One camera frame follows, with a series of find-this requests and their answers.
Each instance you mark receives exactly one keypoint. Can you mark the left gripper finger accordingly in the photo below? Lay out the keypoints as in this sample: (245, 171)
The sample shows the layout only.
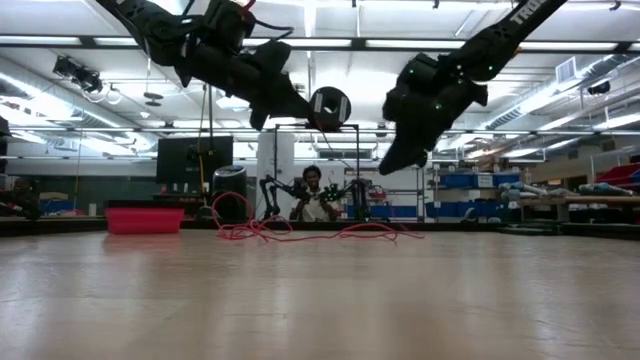
(302, 114)

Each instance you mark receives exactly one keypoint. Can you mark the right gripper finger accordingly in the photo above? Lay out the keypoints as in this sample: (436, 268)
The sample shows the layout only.
(400, 159)

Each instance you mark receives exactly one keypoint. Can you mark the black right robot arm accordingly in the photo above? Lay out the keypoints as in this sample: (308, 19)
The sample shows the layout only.
(500, 40)

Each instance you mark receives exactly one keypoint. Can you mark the black hanging pole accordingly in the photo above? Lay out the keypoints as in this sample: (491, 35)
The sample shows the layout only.
(210, 115)

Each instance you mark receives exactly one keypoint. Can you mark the blue storage bin shelf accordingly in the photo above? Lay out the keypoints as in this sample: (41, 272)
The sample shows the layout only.
(462, 180)

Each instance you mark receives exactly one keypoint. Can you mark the black overhead light beam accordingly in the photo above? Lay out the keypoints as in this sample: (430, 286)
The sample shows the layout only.
(357, 44)

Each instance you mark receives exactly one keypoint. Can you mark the black monitor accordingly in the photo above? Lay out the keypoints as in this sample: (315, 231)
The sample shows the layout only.
(195, 160)

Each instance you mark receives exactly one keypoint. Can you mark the person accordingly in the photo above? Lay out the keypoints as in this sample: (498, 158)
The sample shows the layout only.
(312, 209)

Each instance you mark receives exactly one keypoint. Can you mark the wooden workbench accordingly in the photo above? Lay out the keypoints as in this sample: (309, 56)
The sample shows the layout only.
(575, 201)

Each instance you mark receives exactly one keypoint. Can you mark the red collapsible bin black rim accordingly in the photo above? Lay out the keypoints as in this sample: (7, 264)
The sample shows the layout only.
(145, 221)

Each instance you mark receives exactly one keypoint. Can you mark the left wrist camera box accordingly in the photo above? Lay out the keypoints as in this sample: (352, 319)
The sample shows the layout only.
(272, 55)

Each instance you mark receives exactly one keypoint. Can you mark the black aluminium table frame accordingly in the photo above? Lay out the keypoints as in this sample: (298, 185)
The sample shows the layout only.
(450, 226)

